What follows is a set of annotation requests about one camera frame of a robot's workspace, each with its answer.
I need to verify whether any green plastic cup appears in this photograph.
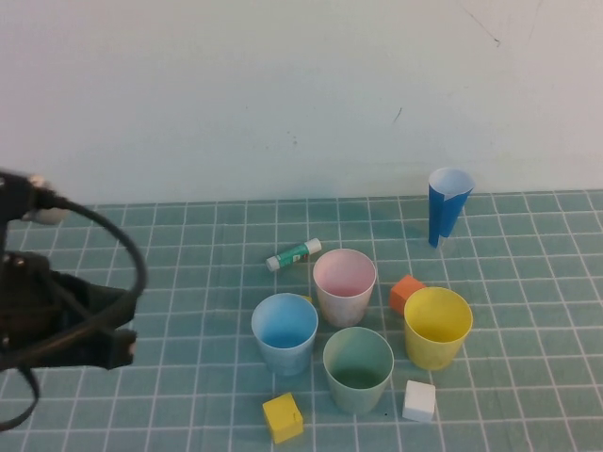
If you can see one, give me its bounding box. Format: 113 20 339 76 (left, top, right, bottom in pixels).
322 326 395 416

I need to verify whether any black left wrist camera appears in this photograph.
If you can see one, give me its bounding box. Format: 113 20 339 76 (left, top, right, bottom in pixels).
0 169 68 226

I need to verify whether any black camera cable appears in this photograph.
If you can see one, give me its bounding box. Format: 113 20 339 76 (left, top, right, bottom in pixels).
0 187 149 430

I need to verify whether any green and white glue stick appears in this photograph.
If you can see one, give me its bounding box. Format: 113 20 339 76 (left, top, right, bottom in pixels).
266 237 323 273

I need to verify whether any pink plastic cup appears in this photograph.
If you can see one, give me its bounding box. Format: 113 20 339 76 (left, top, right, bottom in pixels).
313 249 378 329

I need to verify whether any green grid tablecloth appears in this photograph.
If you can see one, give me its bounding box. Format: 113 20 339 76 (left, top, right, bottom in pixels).
0 189 603 452

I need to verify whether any notched yellow foam cube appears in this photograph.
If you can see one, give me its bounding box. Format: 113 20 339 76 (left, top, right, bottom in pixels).
262 392 304 444

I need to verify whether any blue paper cone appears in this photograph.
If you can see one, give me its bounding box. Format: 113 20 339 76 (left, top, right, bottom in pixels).
428 167 476 249

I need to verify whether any white foam cube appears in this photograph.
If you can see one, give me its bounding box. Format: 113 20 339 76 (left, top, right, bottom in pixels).
401 379 437 423

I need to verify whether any yellow plastic cup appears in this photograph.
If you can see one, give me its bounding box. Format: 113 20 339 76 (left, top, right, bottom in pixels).
403 286 474 372

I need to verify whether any orange foam cube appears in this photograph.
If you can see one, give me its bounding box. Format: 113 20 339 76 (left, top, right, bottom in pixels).
389 274 428 313

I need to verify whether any blue plastic cup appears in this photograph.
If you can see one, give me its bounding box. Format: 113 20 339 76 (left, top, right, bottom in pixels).
251 292 319 377

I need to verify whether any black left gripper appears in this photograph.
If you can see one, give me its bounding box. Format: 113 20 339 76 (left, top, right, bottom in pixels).
0 251 139 371

